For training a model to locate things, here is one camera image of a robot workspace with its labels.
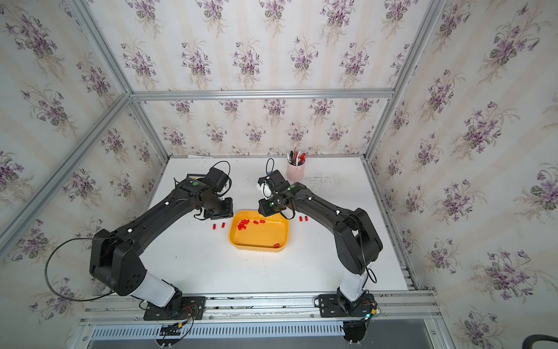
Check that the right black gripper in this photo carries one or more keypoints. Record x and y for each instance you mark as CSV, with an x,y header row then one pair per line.
x,y
264,210

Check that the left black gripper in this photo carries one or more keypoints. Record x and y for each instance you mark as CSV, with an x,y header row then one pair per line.
x,y
228,211

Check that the yellow plastic storage box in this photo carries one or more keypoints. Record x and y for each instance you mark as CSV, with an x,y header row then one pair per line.
x,y
260,238

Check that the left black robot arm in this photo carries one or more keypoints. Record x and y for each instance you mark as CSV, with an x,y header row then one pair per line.
x,y
115,256

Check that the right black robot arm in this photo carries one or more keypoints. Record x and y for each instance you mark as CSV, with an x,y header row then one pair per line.
x,y
357,242

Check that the red sleeves cluster in box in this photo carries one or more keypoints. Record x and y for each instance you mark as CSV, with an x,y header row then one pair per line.
x,y
244,224

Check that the dark blue notebook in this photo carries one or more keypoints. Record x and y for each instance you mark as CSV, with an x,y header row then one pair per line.
x,y
195,176

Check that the pink pen cup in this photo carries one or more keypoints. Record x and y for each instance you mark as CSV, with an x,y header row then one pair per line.
x,y
296,165

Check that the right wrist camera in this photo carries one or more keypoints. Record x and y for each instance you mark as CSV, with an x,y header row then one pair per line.
x,y
272,183

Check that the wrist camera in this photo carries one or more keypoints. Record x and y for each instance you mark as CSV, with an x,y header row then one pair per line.
x,y
217,180
272,183

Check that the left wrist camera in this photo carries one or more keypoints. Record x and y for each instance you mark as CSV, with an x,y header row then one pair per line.
x,y
217,180

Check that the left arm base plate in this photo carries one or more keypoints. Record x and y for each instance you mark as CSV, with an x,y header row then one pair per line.
x,y
187,307

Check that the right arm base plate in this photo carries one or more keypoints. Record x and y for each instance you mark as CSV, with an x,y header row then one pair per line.
x,y
338,306

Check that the aluminium front rail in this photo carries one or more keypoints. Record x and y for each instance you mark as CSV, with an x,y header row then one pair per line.
x,y
260,315

